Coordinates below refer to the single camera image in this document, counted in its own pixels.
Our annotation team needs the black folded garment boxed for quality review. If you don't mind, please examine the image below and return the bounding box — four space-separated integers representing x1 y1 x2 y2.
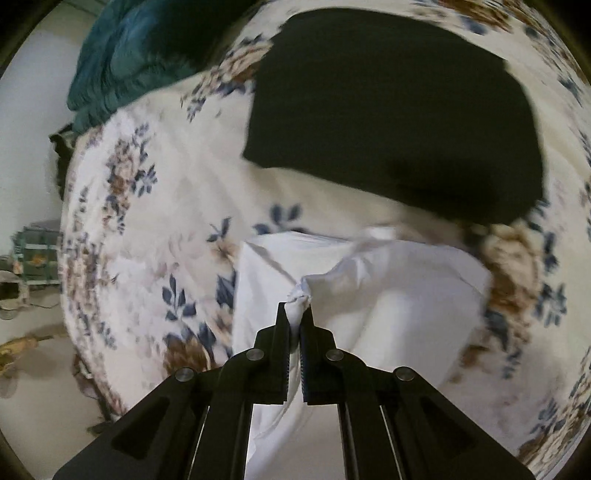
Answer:
242 8 546 227

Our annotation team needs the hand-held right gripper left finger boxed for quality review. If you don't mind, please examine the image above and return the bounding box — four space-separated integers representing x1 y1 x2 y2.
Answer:
52 302 291 480

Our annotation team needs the tan object on floor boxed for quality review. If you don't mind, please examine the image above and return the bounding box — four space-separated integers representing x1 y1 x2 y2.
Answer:
0 336 54 370

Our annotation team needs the teal blanket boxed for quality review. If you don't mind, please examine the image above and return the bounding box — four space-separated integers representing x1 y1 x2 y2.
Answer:
67 0 259 132

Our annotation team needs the green plastic crate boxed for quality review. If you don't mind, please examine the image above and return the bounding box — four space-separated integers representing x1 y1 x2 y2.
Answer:
11 223 63 283

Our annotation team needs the floral bed sheet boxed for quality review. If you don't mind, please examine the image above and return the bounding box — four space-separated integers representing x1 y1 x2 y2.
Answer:
59 0 591 476

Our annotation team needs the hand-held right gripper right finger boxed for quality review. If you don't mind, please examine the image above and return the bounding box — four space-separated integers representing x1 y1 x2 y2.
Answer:
300 302 533 480

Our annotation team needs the white cloth garment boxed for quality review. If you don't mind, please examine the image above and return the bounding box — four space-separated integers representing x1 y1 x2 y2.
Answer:
231 226 494 480

